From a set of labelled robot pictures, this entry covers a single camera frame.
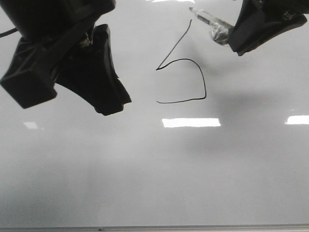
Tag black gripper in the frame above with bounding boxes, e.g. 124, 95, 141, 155
0, 0, 131, 116

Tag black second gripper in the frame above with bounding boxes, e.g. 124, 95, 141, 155
228, 0, 309, 56

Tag taped whiteboard marker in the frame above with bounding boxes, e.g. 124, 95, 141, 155
189, 7, 234, 47

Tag white whiteboard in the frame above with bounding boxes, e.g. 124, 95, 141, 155
0, 0, 309, 227

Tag thin black cable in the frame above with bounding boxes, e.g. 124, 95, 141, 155
0, 28, 18, 38

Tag grey aluminium whiteboard frame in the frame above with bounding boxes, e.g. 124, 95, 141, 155
0, 224, 309, 232

